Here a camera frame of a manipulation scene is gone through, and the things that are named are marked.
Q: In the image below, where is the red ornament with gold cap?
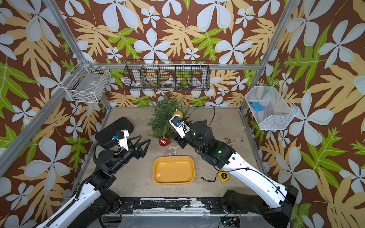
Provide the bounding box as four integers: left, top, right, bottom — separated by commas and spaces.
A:
158, 137, 170, 147

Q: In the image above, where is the yellow plastic tray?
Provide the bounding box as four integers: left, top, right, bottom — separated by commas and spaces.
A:
153, 156, 195, 185

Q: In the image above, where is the gold ornament ball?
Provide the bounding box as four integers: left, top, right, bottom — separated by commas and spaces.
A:
173, 108, 183, 119

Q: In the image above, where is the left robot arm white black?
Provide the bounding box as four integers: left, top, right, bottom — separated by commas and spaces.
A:
38, 135, 151, 228

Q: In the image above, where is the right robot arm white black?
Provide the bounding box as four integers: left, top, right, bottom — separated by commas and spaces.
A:
169, 116, 298, 228

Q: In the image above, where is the small green christmas tree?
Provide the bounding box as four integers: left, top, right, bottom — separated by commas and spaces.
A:
147, 96, 190, 139

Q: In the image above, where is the black tool case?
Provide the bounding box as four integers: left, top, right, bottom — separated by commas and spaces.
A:
95, 117, 134, 149

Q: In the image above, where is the yellow tape measure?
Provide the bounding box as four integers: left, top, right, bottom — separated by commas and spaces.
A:
201, 172, 229, 182

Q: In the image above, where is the blue object in basket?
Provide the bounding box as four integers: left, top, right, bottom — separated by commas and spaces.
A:
251, 102, 264, 112

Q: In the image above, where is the white mesh basket right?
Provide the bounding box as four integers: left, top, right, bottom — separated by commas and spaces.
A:
245, 84, 299, 131

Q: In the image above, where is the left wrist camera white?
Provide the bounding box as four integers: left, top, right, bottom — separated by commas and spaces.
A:
111, 129, 129, 151

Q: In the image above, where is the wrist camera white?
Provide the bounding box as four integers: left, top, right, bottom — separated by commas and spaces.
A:
169, 116, 191, 139
111, 129, 129, 151

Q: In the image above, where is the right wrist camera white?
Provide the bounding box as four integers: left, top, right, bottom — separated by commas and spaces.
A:
169, 116, 191, 139

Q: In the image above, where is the black metal base rail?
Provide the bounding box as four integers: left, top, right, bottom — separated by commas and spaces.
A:
120, 197, 224, 215

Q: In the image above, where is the black wire basket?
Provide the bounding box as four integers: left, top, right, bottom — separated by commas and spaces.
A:
122, 59, 211, 91

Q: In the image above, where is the white wire basket left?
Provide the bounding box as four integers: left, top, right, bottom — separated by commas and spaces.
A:
61, 60, 111, 104

